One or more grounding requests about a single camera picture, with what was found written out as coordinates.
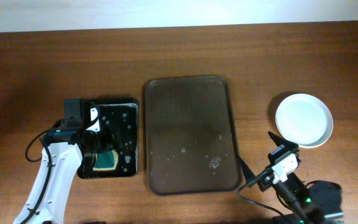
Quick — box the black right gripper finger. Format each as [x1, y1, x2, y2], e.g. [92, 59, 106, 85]
[268, 131, 293, 152]
[237, 155, 256, 188]

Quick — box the green yellow sponge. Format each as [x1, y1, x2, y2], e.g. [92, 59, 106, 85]
[93, 150, 119, 172]

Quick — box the white plate front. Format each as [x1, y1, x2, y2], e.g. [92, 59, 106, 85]
[275, 93, 334, 149]

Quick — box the brown serving tray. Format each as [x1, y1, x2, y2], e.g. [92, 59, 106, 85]
[144, 75, 242, 195]

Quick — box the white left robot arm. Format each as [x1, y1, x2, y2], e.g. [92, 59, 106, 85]
[14, 121, 123, 223]

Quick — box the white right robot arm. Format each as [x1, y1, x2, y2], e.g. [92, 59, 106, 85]
[237, 131, 344, 223]

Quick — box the black small tray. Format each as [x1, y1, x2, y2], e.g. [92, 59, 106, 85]
[77, 98, 139, 179]

